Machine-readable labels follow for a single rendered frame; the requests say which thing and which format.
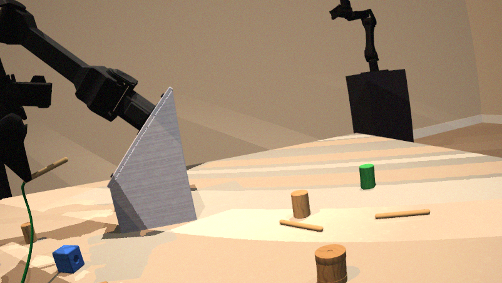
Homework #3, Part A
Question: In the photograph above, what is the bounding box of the green cylinder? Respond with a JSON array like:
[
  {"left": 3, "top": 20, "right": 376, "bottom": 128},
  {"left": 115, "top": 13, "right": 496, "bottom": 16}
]
[{"left": 359, "top": 164, "right": 376, "bottom": 190}]

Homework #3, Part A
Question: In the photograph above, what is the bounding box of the blue block with hole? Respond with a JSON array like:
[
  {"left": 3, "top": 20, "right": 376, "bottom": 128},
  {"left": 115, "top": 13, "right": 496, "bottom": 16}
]
[{"left": 52, "top": 245, "right": 85, "bottom": 274}]

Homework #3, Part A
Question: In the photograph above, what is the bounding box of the green string with wooden stick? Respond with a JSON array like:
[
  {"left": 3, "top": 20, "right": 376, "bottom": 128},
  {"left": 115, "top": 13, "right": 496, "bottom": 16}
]
[{"left": 21, "top": 157, "right": 68, "bottom": 283}]

